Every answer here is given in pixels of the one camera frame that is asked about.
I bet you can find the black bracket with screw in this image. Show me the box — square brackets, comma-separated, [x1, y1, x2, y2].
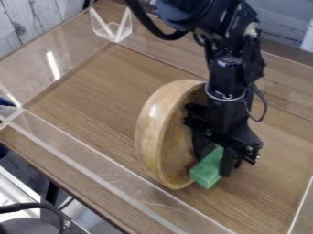
[40, 209, 90, 234]

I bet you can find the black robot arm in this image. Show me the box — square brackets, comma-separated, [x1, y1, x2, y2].
[124, 0, 264, 176]

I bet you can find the clear acrylic enclosure wall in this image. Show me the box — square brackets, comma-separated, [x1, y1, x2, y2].
[0, 6, 313, 234]

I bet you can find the black metal table leg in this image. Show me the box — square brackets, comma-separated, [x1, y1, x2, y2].
[45, 182, 60, 205]

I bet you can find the black cable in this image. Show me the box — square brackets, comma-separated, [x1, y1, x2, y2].
[0, 202, 65, 234]

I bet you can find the brown wooden bowl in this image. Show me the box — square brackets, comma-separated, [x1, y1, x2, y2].
[135, 80, 206, 190]

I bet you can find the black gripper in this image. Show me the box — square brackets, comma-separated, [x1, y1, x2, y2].
[184, 89, 263, 176]

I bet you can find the green rectangular block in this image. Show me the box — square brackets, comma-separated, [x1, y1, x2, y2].
[189, 146, 223, 189]

